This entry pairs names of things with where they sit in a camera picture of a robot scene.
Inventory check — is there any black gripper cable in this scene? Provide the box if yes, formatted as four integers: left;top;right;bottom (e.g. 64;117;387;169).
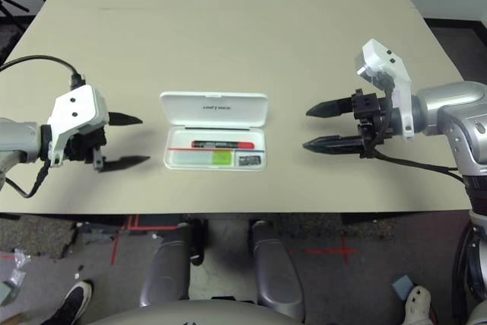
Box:
364;91;469;185
5;161;50;199

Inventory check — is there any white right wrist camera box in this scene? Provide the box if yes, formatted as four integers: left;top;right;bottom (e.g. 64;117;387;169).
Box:
353;38;415;139

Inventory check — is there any blue foam block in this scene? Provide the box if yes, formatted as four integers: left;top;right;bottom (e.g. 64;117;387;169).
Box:
391;274;415;298

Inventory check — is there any translucent highlighter with green cap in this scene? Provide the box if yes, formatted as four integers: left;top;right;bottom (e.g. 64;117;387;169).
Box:
173;151;233;166

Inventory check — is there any white plastic pencil case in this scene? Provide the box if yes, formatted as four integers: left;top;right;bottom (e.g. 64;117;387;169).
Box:
158;91;269;170

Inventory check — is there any grey robot leg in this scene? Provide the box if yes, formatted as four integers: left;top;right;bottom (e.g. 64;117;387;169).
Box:
138;220;191;309
249;220;305;322

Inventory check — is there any red and black marker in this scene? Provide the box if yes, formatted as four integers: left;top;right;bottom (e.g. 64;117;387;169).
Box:
191;140;255;150

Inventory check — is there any grey right robot leg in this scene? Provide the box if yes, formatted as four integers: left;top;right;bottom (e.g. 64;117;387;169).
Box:
249;220;305;322

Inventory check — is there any black left camera cable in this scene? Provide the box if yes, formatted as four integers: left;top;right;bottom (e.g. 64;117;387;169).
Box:
0;55;85;90

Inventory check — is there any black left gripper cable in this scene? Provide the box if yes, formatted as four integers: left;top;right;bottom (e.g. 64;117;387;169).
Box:
5;161;50;199

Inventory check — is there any grey left robot leg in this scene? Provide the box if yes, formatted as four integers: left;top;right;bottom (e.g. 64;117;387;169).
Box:
138;220;191;309

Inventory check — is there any black tripod rod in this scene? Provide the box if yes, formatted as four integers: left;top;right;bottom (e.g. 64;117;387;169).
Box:
0;0;30;14

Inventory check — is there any black cable bundle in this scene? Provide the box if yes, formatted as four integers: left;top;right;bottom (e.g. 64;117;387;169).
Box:
452;225;482;303

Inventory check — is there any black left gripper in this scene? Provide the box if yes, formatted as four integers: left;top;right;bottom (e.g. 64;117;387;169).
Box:
62;111;152;172

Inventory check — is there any grey robot torso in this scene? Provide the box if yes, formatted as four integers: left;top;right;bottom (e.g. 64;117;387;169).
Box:
85;298;305;325

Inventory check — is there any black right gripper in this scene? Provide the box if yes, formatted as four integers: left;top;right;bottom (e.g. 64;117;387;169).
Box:
302;88;403;159

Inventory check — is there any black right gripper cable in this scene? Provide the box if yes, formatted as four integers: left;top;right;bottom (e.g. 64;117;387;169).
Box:
364;91;469;185

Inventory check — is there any dark foam floor piece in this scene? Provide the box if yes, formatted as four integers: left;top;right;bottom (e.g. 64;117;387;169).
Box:
0;214;77;260

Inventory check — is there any clear plastic bag litter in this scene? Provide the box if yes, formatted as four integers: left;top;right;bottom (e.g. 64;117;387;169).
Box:
7;247;31;288

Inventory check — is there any black sneaker with white sole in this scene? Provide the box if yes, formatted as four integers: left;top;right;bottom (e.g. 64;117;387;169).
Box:
49;280;94;325

